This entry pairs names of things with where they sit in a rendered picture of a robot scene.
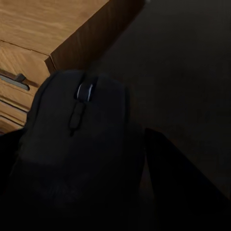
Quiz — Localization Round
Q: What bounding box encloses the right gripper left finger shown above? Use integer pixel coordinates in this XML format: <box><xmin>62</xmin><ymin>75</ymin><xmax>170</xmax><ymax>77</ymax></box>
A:
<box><xmin>0</xmin><ymin>129</ymin><xmax>23</xmax><ymax>198</ymax></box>

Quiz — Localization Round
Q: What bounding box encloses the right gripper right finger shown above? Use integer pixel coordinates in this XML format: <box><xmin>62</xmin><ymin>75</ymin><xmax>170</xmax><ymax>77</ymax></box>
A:
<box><xmin>144</xmin><ymin>128</ymin><xmax>231</xmax><ymax>231</ymax></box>

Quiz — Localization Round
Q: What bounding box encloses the mouse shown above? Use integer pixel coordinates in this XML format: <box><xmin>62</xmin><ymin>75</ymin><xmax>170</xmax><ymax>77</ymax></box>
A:
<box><xmin>5</xmin><ymin>70</ymin><xmax>146</xmax><ymax>231</ymax></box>

